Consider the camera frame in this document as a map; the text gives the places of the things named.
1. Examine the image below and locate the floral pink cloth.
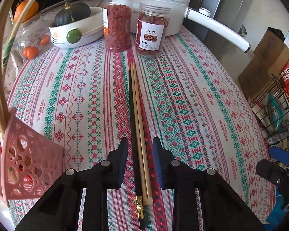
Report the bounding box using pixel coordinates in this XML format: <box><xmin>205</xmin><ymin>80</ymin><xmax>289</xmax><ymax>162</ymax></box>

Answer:
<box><xmin>3</xmin><ymin>50</ymin><xmax>23</xmax><ymax>98</ymax></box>

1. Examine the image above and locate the pink plastic lattice basket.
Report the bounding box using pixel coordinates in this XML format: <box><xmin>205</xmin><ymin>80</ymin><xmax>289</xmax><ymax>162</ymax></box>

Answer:
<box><xmin>0</xmin><ymin>108</ymin><xmax>64</xmax><ymax>207</ymax></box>

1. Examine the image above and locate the black wire rack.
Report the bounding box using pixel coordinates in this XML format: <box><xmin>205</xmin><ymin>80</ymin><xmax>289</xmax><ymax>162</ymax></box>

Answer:
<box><xmin>249</xmin><ymin>53</ymin><xmax>289</xmax><ymax>152</ymax></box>

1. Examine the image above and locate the tall goji berry jar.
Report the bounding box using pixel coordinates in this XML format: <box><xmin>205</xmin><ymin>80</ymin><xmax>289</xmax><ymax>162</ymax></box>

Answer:
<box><xmin>103</xmin><ymin>0</ymin><xmax>133</xmax><ymax>53</ymax></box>

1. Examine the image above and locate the brown cardboard box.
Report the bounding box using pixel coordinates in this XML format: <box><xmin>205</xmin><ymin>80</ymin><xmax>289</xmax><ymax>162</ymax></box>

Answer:
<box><xmin>238</xmin><ymin>29</ymin><xmax>289</xmax><ymax>100</ymax></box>

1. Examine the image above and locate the printed bamboo chopstick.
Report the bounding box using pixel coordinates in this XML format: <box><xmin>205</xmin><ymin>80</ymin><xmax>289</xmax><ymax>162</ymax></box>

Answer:
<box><xmin>1</xmin><ymin>0</ymin><xmax>36</xmax><ymax>77</ymax></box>

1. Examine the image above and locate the black chopstick gold end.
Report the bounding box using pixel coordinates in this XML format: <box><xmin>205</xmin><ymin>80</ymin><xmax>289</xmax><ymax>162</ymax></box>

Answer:
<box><xmin>128</xmin><ymin>70</ymin><xmax>145</xmax><ymax>230</ymax></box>

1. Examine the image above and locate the glass jar with tangerines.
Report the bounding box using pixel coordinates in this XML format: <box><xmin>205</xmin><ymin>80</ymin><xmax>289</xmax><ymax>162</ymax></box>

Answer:
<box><xmin>15</xmin><ymin>12</ymin><xmax>55</xmax><ymax>60</ymax></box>

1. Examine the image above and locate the white electric pot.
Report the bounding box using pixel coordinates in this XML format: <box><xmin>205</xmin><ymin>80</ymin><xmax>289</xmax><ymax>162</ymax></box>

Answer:
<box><xmin>131</xmin><ymin>0</ymin><xmax>250</xmax><ymax>53</ymax></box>

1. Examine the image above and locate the short hawthorn jar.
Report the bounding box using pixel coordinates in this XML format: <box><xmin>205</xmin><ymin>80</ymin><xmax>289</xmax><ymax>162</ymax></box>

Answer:
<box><xmin>135</xmin><ymin>2</ymin><xmax>172</xmax><ymax>59</ymax></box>

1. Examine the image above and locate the orange tangerine on jar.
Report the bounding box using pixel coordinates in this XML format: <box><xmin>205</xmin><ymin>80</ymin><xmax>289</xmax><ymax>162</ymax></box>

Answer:
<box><xmin>13</xmin><ymin>0</ymin><xmax>39</xmax><ymax>24</ymax></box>

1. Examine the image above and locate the dark green squash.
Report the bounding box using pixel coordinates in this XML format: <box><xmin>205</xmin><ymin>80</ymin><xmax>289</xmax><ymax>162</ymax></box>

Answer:
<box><xmin>53</xmin><ymin>2</ymin><xmax>91</xmax><ymax>27</ymax></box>

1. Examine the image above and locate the white bowl green knob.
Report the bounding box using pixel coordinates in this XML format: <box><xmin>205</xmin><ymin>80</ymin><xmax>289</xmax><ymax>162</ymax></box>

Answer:
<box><xmin>49</xmin><ymin>7</ymin><xmax>104</xmax><ymax>49</ymax></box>

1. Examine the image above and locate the patterned striped tablecloth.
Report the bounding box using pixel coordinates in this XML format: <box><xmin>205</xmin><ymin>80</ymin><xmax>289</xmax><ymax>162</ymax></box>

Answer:
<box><xmin>8</xmin><ymin>28</ymin><xmax>275</xmax><ymax>230</ymax></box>

